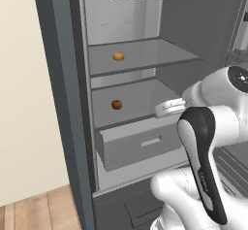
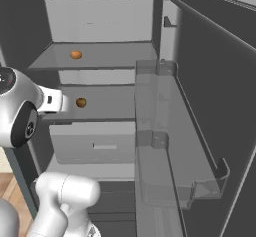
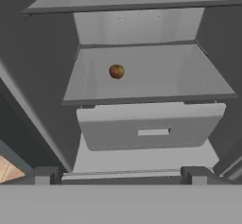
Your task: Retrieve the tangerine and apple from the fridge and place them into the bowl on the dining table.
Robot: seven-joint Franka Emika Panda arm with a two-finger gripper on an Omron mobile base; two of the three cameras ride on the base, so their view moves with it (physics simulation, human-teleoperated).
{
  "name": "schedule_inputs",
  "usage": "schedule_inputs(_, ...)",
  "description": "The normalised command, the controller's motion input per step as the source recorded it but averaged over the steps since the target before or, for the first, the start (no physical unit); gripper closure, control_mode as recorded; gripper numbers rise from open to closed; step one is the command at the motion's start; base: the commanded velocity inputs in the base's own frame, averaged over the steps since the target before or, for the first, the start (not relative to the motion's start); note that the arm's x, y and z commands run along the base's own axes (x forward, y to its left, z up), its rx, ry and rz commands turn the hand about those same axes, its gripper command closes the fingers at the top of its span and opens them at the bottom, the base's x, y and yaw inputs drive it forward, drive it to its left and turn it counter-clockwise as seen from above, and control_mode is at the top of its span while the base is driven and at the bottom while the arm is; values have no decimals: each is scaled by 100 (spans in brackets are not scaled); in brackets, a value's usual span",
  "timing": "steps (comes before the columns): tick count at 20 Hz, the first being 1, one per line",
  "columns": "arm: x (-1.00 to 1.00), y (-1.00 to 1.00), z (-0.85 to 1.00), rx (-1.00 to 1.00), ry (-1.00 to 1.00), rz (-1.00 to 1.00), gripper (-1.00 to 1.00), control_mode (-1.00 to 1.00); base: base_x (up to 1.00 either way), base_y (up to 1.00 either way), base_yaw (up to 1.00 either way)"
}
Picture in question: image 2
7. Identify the grey door shelf bracket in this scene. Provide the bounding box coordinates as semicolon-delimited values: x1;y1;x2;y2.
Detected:
163;15;178;28

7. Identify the large clear door bin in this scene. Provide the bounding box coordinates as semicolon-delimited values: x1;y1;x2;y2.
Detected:
134;58;231;201

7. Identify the orange tangerine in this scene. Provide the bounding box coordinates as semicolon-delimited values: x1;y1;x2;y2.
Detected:
69;50;83;61

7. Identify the grey glass fridge shelf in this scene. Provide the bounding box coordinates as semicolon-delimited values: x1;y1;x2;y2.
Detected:
27;41;158;71
42;84;137;122

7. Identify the grey fridge drawer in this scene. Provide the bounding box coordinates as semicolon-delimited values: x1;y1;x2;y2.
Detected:
48;120;137;166

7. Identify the red green apple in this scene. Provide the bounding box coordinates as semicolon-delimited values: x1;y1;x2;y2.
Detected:
75;97;88;109

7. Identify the small clear door bin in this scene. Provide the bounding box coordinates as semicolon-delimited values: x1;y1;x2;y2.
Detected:
134;129;202;237

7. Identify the dark grey fridge door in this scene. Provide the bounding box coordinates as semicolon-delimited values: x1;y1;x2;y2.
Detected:
161;0;256;237

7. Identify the dark grey fridge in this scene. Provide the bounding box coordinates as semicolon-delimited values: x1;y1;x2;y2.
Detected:
0;0;164;237

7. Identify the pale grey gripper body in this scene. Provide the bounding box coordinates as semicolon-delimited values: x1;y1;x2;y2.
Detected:
60;93;77;114

